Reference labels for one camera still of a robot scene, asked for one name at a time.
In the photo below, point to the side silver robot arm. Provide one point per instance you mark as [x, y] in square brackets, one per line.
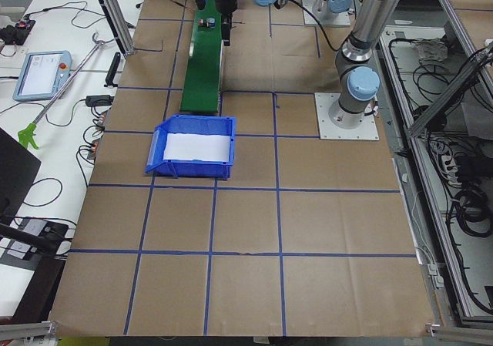
[359, 83]

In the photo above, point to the green conveyor belt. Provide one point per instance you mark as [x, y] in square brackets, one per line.
[201, 89]

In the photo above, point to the left-side blue plastic bin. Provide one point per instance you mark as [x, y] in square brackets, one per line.
[203, 125]

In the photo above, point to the white foam pad left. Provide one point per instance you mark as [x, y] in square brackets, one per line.
[187, 146]

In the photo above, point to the black power adapter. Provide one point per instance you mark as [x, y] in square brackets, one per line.
[99, 100]

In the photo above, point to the teach pendant tablet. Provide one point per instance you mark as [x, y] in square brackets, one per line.
[42, 75]

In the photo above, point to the aluminium frame post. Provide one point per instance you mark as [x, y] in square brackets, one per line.
[118, 26]

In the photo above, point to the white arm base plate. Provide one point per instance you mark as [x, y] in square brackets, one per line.
[336, 124]

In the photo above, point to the green handled reach grabber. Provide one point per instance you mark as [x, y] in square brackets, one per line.
[26, 135]

